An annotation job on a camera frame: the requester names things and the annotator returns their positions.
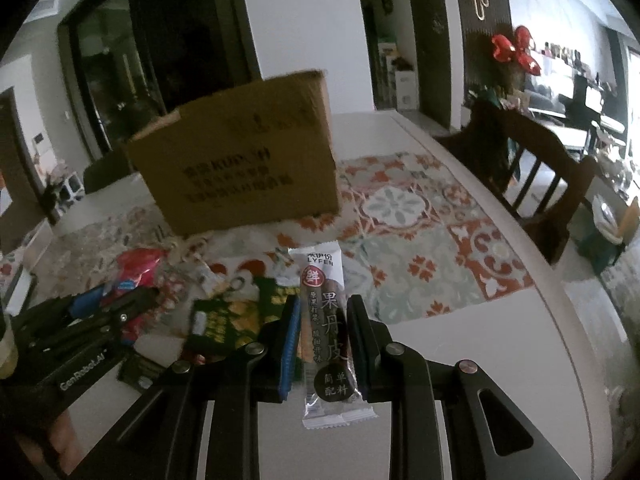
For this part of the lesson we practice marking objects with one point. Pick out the cream snack packet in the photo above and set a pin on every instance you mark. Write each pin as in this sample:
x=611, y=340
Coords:
x=225, y=280

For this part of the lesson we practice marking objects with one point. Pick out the glass sliding door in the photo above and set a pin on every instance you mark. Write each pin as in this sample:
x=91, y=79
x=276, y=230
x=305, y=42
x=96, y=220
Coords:
x=150, y=60

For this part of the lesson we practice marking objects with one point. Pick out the dark door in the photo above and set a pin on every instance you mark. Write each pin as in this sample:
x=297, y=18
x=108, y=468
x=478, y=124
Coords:
x=427, y=45

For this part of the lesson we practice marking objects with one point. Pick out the white brown fruit strip packet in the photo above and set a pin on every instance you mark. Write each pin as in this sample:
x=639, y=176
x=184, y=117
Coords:
x=325, y=310

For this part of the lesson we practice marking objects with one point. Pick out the red bow decoration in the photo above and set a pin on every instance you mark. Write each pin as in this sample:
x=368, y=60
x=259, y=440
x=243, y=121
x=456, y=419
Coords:
x=517, y=50

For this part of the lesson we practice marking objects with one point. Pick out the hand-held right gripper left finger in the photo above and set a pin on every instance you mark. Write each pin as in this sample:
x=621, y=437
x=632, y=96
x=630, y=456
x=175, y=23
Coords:
x=291, y=355

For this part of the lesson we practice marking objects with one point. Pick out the red snack packet blue label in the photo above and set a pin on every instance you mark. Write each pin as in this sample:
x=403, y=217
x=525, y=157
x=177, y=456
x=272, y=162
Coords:
x=140, y=270

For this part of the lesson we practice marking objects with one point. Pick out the dark green yellow snack packet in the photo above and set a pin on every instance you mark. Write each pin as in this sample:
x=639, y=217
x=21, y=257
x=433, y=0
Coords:
x=222, y=327

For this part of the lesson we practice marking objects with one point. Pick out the patterned floral table mat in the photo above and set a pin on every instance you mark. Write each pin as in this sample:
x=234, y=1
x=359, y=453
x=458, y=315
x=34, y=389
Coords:
x=410, y=240

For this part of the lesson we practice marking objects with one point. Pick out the white storage box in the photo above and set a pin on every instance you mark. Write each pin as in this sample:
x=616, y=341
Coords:
x=406, y=90

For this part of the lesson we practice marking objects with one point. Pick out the dark wooden chair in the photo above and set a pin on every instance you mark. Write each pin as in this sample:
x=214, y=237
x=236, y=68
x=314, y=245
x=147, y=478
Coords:
x=525, y=160

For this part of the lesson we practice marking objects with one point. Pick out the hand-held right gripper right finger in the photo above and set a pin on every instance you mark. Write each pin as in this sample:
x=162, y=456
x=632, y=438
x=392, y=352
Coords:
x=358, y=355

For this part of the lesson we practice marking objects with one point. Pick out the brown cardboard box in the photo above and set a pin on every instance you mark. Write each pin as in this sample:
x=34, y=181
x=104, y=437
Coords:
x=240, y=160

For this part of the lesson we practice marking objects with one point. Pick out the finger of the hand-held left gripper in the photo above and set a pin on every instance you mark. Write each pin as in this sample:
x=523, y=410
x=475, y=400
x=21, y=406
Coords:
x=135, y=302
x=87, y=300

